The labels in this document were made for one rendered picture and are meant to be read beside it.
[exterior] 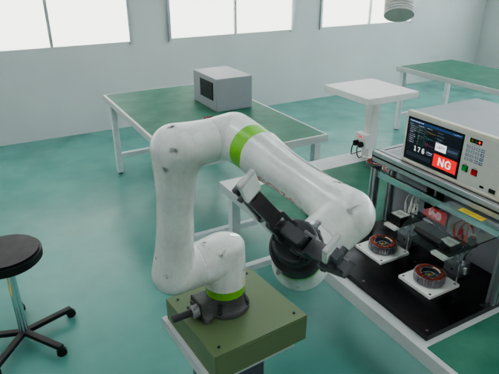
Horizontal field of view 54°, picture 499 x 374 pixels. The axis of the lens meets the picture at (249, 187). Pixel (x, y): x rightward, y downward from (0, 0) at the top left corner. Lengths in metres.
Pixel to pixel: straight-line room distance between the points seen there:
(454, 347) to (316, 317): 1.30
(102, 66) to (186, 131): 4.79
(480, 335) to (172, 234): 1.04
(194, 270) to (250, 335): 0.26
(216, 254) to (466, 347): 0.83
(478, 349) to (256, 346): 0.69
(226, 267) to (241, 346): 0.23
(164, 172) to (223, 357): 0.57
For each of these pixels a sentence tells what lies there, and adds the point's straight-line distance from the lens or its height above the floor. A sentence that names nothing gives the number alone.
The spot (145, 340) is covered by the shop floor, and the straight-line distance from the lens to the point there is 2.77.
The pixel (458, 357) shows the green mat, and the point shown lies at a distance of 1.68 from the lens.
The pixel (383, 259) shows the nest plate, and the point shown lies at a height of 0.78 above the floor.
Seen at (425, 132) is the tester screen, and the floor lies 1.26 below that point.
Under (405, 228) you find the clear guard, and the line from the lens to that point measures 1.71.
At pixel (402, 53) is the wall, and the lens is 8.31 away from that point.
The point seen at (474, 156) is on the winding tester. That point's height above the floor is 1.23.
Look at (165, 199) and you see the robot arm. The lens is 1.22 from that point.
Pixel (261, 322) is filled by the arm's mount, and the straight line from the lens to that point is 1.53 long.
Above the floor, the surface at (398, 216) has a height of 0.92.
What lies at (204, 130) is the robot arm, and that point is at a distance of 1.18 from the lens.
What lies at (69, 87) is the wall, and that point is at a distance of 5.89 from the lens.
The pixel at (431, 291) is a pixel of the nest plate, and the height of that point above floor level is 0.78.
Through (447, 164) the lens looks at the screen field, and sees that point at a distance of 1.89.
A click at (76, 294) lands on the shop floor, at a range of 3.19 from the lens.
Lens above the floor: 1.84
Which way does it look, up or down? 25 degrees down
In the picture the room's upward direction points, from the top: straight up
